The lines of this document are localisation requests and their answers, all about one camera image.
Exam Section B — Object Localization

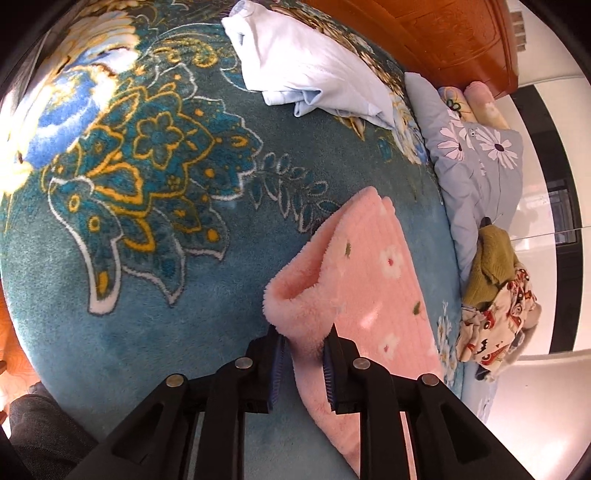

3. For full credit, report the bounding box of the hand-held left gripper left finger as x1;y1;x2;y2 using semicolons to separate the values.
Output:
69;333;284;480

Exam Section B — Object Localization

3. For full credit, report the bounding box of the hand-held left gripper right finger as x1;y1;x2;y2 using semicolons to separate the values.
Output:
323;323;536;480

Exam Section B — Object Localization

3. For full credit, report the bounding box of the pink floral fleece garment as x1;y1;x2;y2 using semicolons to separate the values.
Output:
262;186;446;478

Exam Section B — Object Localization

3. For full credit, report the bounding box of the teal floral blanket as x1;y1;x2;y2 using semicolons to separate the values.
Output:
0;0;499;480

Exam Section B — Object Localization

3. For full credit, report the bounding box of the cream car print garment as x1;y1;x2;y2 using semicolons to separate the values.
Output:
455;263;539;381

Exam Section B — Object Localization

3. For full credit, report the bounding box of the olive green knit sweater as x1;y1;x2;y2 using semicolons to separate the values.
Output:
462;226;520;310

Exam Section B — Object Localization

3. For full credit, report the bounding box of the grey-blue daisy print quilt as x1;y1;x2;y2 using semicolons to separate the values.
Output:
404;71;525;282

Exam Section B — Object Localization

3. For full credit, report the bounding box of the person's dark trouser leg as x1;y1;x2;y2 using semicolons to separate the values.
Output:
7;383;100;480

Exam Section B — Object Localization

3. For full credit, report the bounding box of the yellow floral pillow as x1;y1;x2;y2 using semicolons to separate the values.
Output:
438;86;476;121

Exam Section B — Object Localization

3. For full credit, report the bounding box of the light blue folded garment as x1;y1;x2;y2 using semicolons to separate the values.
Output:
221;0;397;130

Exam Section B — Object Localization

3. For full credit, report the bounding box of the pink floral pillow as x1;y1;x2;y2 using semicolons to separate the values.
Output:
464;80;511;130

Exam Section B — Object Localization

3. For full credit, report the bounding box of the white wardrobe with black band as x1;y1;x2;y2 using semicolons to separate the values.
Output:
485;78;591;430

